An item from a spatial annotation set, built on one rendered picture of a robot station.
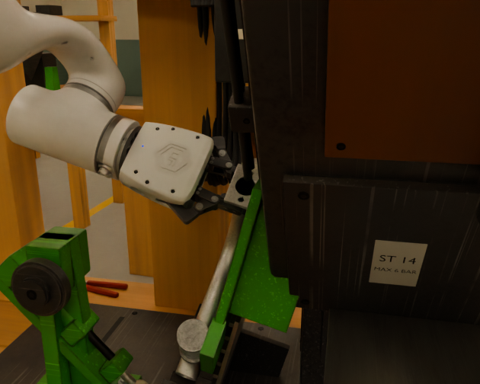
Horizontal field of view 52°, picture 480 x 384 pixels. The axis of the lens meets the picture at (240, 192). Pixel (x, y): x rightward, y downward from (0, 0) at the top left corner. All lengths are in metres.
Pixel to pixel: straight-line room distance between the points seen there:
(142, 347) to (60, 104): 0.45
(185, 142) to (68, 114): 0.15
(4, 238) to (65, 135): 0.54
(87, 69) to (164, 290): 0.51
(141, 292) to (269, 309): 0.59
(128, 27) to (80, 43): 11.15
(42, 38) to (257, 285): 0.37
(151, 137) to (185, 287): 0.45
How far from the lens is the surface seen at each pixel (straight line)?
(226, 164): 0.65
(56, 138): 0.67
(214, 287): 0.72
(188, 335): 0.60
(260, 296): 0.57
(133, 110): 1.04
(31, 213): 1.18
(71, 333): 0.72
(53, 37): 0.64
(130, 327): 0.98
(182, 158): 0.64
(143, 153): 0.64
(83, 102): 0.69
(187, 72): 0.89
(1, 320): 1.12
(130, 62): 11.84
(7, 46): 0.60
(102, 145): 0.65
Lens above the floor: 1.42
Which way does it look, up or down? 18 degrees down
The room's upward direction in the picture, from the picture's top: straight up
